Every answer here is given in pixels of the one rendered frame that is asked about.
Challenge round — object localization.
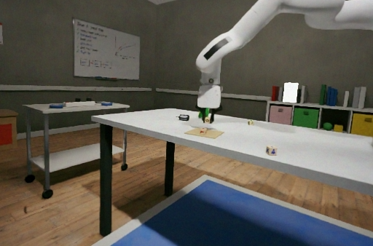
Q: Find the tan square mat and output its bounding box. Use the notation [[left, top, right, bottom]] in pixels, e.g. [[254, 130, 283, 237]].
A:
[[184, 127, 224, 139]]

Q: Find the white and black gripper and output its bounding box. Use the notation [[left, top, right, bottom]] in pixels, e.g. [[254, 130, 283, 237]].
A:
[[195, 84, 223, 124]]

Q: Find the green and yellow drink can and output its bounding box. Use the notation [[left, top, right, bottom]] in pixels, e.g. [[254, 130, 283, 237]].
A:
[[198, 108, 209, 119]]

